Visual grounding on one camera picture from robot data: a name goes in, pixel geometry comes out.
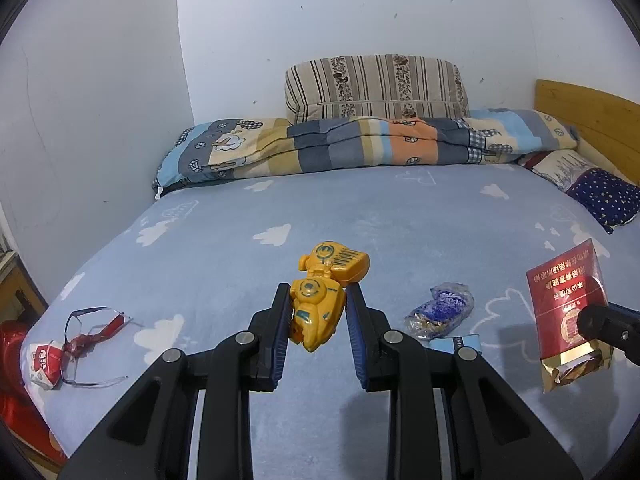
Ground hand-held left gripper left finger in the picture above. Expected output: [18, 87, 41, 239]
[60, 282, 292, 480]

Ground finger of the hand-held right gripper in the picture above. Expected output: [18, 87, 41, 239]
[576, 302, 640, 367]

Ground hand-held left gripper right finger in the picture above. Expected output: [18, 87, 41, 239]
[345, 285, 583, 480]

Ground yellow toy robot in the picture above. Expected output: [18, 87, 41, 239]
[289, 241, 371, 353]

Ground red cigarette pack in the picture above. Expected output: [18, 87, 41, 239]
[526, 238, 615, 394]

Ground blue clear snack wrapper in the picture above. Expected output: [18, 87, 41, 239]
[404, 281, 475, 341]

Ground light blue cloud blanket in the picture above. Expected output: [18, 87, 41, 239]
[22, 162, 640, 480]

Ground small light blue packet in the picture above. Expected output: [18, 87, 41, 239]
[429, 333, 482, 357]

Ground navy star pillow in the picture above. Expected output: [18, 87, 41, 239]
[566, 167, 640, 235]

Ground red and blue eyeglasses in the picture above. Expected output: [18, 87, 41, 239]
[62, 306, 146, 388]

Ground beige printed pillow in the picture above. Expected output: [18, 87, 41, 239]
[517, 149, 596, 193]

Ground patchwork quilt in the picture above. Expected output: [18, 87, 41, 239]
[152, 107, 581, 198]

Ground wooden headboard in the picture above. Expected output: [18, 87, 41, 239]
[534, 79, 640, 186]

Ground red and white wrapper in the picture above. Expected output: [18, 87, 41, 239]
[20, 340, 66, 391]

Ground striped brown cushion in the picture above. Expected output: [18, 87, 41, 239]
[285, 54, 471, 125]

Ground wooden bedside stand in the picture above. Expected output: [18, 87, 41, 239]
[0, 250, 48, 321]

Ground red plastic bag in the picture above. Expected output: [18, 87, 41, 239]
[0, 320, 68, 466]

